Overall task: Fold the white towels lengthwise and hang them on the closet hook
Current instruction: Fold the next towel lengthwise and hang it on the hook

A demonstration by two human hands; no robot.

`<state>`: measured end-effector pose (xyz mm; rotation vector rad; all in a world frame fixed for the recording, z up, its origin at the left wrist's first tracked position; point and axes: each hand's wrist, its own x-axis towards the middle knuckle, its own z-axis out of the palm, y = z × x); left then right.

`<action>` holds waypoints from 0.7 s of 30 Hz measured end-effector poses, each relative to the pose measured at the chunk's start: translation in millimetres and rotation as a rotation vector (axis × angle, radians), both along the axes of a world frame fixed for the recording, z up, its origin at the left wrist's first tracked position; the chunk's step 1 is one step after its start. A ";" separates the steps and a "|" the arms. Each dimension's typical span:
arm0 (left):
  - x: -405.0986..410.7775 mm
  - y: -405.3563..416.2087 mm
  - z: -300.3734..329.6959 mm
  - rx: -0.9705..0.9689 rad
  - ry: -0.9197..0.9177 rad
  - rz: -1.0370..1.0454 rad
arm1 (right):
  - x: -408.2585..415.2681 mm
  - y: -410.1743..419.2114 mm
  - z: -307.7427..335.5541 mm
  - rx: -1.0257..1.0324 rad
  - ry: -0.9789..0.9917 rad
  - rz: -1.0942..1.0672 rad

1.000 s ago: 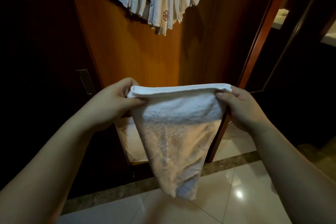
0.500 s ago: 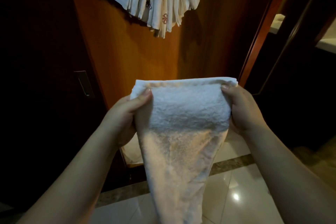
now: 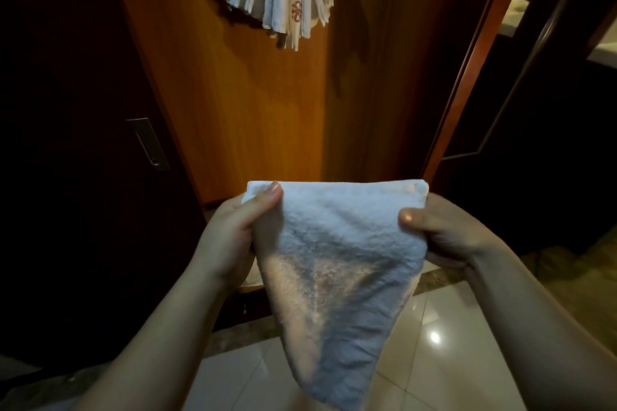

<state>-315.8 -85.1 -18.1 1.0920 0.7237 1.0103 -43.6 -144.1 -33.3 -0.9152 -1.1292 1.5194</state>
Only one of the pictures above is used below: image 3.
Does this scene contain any person's right forearm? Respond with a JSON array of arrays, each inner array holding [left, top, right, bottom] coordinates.
[[464, 241, 617, 411]]

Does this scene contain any white terry towel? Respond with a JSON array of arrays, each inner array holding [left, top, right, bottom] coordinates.
[[241, 179, 430, 411]]

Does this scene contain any metal recessed door handle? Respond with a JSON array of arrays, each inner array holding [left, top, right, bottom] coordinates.
[[126, 117, 170, 171]]

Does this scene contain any person's right hand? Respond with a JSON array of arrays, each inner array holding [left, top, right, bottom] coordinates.
[[398, 192, 504, 270]]

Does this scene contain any reddish wooden door frame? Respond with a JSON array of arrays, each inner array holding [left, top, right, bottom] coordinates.
[[422, 0, 538, 185]]

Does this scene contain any orange wooden cabinet panel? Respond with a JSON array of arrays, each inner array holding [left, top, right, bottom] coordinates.
[[102, 0, 519, 206]]

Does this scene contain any person's left forearm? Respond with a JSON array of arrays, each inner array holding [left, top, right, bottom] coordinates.
[[72, 259, 232, 411]]

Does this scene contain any dark wooden sliding door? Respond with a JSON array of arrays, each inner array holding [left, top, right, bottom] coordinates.
[[0, 0, 208, 373]]

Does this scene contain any person's left hand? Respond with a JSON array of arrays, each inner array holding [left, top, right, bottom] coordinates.
[[192, 181, 283, 287]]

